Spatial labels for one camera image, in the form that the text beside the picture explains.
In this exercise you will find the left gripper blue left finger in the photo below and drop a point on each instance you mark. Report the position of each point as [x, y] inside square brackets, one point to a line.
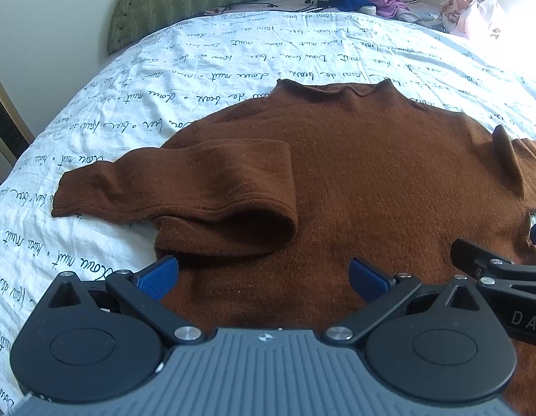
[139, 295]

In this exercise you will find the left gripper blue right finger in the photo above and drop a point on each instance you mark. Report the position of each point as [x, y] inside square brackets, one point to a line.
[383, 295]

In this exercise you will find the brown knit sweater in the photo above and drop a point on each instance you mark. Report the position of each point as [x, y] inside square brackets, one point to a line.
[264, 203]

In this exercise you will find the pink and white clothes pile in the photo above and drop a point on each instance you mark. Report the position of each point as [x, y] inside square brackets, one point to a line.
[476, 20]

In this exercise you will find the white script-printed bed sheet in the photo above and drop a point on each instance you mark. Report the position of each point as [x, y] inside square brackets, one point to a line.
[192, 69]

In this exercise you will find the purple garment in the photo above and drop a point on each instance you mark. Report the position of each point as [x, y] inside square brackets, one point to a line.
[389, 9]

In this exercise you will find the blue cloth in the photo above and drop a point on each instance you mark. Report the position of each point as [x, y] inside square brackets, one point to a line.
[351, 5]

